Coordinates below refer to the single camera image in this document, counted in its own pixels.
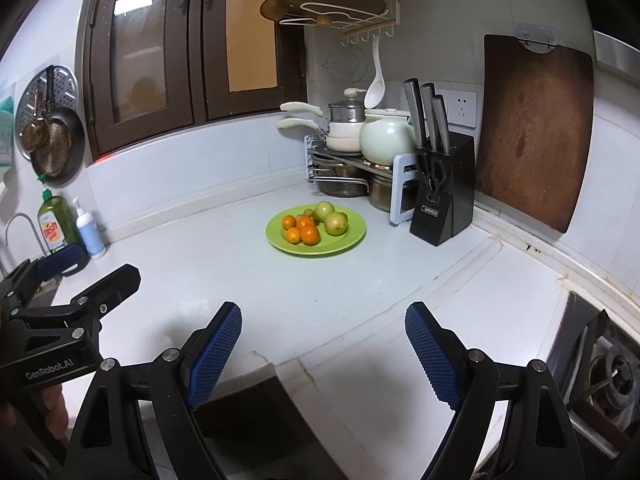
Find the brass mesh strainer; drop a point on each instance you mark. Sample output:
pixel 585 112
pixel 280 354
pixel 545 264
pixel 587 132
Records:
pixel 55 149

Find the green dish soap bottle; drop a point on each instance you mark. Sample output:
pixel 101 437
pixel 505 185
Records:
pixel 57 225

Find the black scissors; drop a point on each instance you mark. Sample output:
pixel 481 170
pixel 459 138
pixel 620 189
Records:
pixel 432 175

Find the white power outlet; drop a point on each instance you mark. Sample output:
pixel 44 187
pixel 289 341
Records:
pixel 462 107

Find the small yellow-brown fruit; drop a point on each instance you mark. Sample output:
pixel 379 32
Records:
pixel 309 212

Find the white blue pump bottle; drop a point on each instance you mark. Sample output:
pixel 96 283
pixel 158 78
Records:
pixel 92 237

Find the steel pot with lid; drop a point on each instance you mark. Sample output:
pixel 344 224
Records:
pixel 345 112

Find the brown wooden cutting board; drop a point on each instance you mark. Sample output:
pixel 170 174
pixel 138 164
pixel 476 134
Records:
pixel 530 135

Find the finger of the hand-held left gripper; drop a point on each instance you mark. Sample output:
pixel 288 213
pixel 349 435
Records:
pixel 110 287
pixel 62 260

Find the small brass strainer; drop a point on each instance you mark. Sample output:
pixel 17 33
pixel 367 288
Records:
pixel 32 134

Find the black knife block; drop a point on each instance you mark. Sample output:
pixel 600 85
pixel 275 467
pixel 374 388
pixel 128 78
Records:
pixel 450 195

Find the steel faucet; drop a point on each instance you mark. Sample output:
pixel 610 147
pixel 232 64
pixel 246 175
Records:
pixel 20 215

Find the brown framed window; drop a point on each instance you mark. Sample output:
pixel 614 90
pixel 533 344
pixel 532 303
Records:
pixel 195 60

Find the grey white counter shelf rack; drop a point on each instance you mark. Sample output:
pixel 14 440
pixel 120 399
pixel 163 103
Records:
pixel 402 185

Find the green citrus fruit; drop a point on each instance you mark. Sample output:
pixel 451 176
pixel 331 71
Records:
pixel 336 223

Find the grey range hood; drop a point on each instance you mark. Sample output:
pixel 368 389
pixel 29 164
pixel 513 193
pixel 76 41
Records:
pixel 620 47

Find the round perforated steamer tray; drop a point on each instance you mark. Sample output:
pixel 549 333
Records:
pixel 62 85

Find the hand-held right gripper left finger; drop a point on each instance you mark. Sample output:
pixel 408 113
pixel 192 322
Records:
pixel 215 355

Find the person's left hand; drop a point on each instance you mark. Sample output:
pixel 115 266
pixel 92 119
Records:
pixel 52 412

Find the teal hanging cloth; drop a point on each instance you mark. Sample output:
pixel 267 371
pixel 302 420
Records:
pixel 5 125

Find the gas stove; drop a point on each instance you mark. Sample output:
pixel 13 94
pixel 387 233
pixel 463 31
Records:
pixel 610 375

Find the green plate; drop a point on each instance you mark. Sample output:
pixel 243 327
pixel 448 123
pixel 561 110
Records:
pixel 350 242

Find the white ladle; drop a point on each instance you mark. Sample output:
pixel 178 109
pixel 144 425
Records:
pixel 372 95

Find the white ceramic pot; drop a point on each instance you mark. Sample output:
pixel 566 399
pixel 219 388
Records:
pixel 385 140

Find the white pan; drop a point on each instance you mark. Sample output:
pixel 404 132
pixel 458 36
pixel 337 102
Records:
pixel 342 131
pixel 342 145

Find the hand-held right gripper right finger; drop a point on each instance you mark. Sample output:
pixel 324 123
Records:
pixel 432 355

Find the dark round pan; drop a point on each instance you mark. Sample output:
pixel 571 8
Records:
pixel 72 162

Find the wooden bead trivet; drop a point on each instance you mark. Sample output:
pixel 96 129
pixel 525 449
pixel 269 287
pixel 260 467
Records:
pixel 377 162

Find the large orange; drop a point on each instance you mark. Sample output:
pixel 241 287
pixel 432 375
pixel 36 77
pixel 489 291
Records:
pixel 310 234

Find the small orange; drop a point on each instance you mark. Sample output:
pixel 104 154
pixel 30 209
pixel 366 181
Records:
pixel 293 235

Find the round wooden lid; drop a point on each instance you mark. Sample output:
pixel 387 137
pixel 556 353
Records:
pixel 280 5

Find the green apple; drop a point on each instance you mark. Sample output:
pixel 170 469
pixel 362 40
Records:
pixel 324 209

